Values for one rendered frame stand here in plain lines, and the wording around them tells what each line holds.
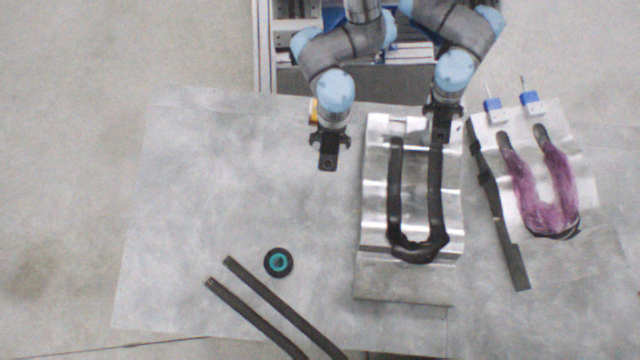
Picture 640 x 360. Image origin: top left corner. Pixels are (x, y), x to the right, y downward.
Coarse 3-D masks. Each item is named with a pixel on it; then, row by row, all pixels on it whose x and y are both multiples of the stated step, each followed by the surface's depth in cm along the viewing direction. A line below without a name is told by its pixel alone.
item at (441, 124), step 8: (440, 104) 134; (440, 112) 135; (448, 112) 135; (432, 120) 136; (440, 120) 136; (448, 120) 135; (432, 128) 137; (440, 128) 136; (448, 128) 136; (432, 136) 138; (440, 136) 137; (448, 136) 137
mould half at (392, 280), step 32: (384, 128) 155; (416, 128) 156; (384, 160) 153; (416, 160) 154; (448, 160) 154; (384, 192) 151; (416, 192) 151; (448, 192) 152; (384, 224) 144; (416, 224) 145; (448, 224) 145; (384, 256) 149; (448, 256) 146; (384, 288) 147; (416, 288) 147; (448, 288) 148
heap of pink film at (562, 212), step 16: (544, 144) 158; (512, 160) 153; (544, 160) 154; (560, 160) 152; (512, 176) 150; (528, 176) 150; (560, 176) 150; (576, 176) 152; (528, 192) 149; (560, 192) 151; (576, 192) 152; (528, 208) 149; (544, 208) 151; (560, 208) 150; (576, 208) 151; (528, 224) 151; (544, 224) 149; (560, 224) 149
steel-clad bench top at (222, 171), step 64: (192, 128) 163; (256, 128) 164; (576, 128) 167; (192, 192) 158; (256, 192) 159; (320, 192) 159; (128, 256) 153; (192, 256) 154; (256, 256) 154; (320, 256) 155; (128, 320) 149; (192, 320) 150; (320, 320) 150; (384, 320) 151; (448, 320) 151; (512, 320) 152; (576, 320) 152
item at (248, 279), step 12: (228, 264) 150; (240, 276) 149; (252, 276) 148; (252, 288) 147; (264, 288) 146; (276, 300) 144; (288, 312) 143; (300, 324) 141; (312, 336) 139; (324, 336) 140; (324, 348) 138
